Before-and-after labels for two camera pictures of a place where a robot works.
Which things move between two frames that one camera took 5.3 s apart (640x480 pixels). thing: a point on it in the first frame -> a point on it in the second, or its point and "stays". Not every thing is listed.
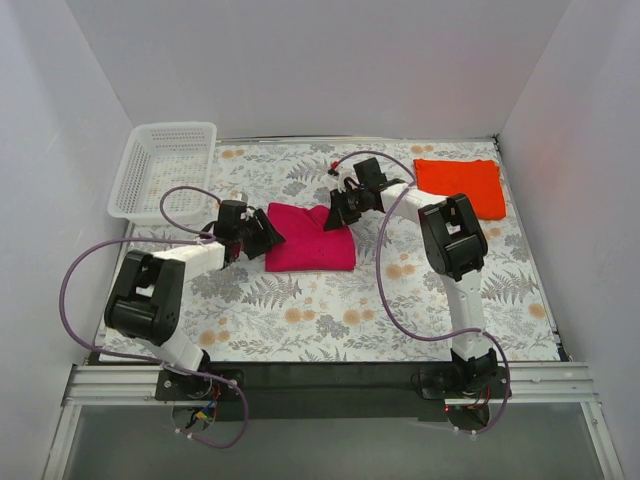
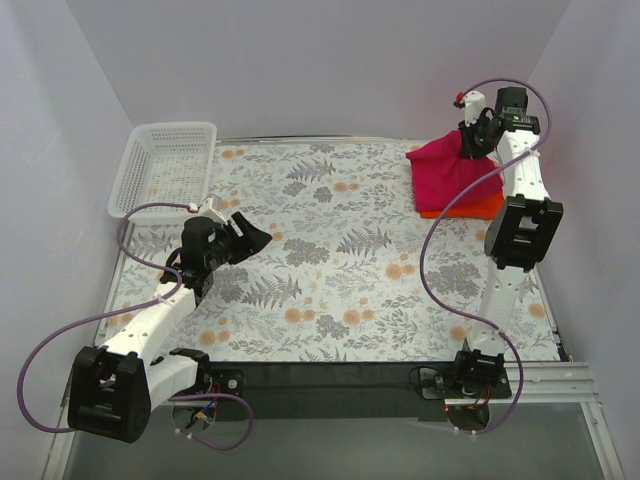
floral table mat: x=355 y=250 stays
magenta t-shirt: x=307 y=246 -> x=439 y=172
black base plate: x=319 y=392 stays
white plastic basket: x=165 y=154 stays
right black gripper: x=344 y=206 -> x=473 y=138
